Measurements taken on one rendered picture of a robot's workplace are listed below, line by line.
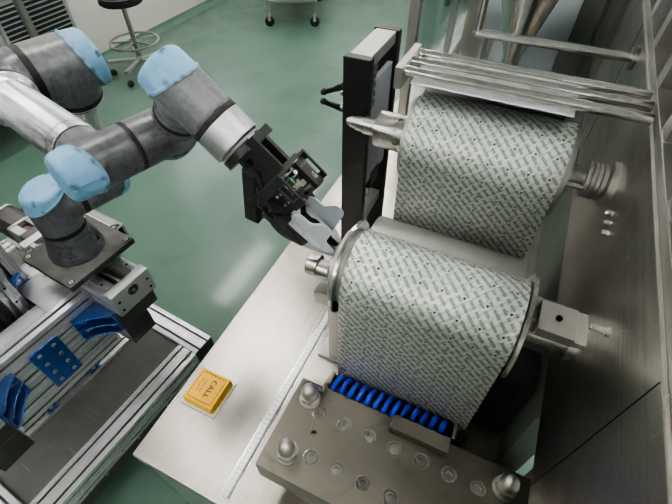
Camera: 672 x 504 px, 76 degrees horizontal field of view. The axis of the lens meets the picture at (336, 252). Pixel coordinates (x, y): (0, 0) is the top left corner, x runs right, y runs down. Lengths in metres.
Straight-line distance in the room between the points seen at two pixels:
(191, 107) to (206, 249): 1.91
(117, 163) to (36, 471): 1.38
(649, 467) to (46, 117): 0.80
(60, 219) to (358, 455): 0.98
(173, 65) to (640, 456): 0.62
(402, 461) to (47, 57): 0.95
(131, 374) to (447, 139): 1.53
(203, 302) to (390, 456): 1.64
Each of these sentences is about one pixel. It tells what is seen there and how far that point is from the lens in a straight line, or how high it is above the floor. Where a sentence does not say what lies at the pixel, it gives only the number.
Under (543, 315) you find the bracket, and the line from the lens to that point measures 0.61.
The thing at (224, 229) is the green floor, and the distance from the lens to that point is 2.57.
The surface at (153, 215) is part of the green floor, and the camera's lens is 2.80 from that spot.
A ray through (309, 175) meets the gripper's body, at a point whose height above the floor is 1.38.
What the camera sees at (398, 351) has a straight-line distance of 0.66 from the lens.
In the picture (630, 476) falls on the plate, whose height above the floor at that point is 1.39.
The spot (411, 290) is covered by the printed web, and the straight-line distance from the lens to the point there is 0.57.
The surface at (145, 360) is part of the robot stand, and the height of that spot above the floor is 0.21.
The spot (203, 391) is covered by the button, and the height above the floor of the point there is 0.92.
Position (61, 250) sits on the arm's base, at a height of 0.88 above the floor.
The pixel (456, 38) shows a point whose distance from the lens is 1.48.
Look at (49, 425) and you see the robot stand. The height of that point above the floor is 0.21.
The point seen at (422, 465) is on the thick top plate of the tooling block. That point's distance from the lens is 0.76.
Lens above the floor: 1.75
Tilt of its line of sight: 48 degrees down
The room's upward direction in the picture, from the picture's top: straight up
